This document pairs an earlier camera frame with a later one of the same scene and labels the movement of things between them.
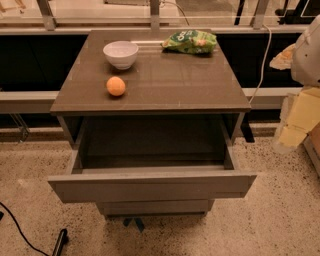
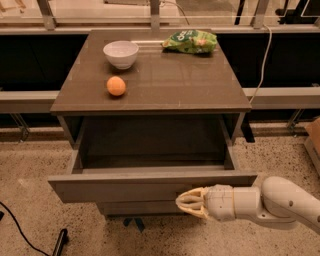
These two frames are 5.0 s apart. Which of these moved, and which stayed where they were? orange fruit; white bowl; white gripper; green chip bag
Moved: white gripper
Stayed: orange fruit; green chip bag; white bowl
